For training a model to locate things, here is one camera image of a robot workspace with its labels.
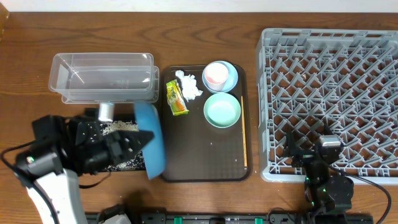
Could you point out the light blue saucer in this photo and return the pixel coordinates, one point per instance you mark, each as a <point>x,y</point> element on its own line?
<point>231,80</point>

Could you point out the crumpled white tissue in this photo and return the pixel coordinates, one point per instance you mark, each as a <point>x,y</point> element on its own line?
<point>189,85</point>

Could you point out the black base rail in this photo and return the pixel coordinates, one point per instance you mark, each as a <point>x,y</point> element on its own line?
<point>275,218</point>

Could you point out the clear plastic bin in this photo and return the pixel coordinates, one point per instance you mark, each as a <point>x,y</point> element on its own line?
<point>91,78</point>

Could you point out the dark blue plate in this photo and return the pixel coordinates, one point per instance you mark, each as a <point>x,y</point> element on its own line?
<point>147,119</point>

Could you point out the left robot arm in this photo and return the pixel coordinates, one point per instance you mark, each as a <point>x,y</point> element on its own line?
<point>54,189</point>

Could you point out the wooden chopstick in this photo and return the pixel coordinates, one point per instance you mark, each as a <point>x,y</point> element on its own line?
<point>244,134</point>

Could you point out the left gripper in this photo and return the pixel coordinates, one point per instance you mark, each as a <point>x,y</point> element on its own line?
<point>121,150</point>

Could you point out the mint green bowl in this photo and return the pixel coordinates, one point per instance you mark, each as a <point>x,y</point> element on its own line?
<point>222,110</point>

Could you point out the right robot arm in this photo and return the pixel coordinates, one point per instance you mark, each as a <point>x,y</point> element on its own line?
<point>329,194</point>

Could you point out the green yellow snack wrapper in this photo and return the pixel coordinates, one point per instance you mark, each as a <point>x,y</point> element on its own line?
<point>175,99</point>

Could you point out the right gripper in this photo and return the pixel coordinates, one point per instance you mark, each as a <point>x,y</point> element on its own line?
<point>303,155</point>

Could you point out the brown serving tray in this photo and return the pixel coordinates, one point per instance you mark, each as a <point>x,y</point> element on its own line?
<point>195,150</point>

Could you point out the pile of white rice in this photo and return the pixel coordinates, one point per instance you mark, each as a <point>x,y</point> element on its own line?
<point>92,131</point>

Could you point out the black waste tray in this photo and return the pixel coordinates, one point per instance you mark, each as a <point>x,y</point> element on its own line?
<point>99,147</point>

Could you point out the grey dishwasher rack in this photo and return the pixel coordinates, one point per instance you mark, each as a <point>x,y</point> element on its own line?
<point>343,79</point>

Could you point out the pink white cup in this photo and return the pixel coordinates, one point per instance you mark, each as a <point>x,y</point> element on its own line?
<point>216,75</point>

